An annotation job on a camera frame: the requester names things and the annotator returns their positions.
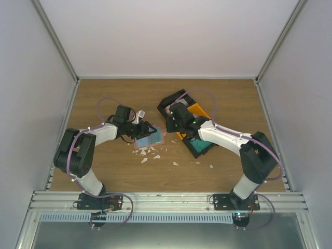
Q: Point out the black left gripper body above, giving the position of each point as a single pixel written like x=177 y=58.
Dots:
x=130 y=130

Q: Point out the black bin teal cards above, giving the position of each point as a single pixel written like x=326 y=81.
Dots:
x=186 y=141

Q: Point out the black bin red cards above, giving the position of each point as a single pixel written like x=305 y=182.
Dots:
x=165 y=102

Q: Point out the white debris pile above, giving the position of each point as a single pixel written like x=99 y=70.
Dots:
x=146 y=153

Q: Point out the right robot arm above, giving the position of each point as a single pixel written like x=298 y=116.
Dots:
x=255 y=151

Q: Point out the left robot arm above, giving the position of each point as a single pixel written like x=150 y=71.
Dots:
x=74 y=155

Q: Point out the pink card holder wallet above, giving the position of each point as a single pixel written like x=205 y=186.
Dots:
x=151 y=140

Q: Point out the yellow bin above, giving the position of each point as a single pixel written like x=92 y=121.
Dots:
x=197 y=110

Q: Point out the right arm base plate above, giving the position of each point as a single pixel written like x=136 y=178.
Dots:
x=231 y=202

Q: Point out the teal card stack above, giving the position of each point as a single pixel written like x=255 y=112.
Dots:
x=199 y=146

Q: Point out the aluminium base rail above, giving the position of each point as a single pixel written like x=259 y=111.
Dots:
x=171 y=202

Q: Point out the red white card stack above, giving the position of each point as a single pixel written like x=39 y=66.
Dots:
x=177 y=101

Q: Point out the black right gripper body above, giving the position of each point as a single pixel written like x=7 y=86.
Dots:
x=172 y=128

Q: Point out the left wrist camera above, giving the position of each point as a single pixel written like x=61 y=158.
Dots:
x=138 y=116

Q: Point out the grey cable duct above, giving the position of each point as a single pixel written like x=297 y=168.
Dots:
x=139 y=217

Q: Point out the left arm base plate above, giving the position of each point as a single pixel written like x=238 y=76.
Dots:
x=108 y=204

